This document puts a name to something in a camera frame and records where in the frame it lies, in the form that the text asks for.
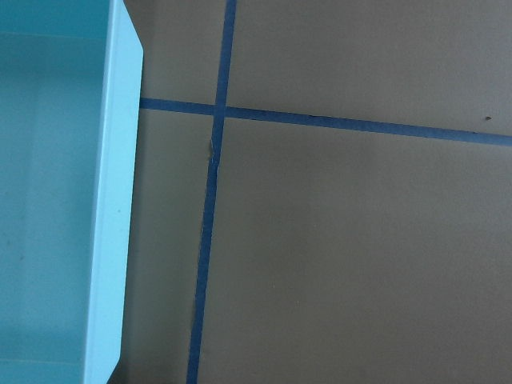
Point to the light blue plastic bin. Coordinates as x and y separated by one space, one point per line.
70 87

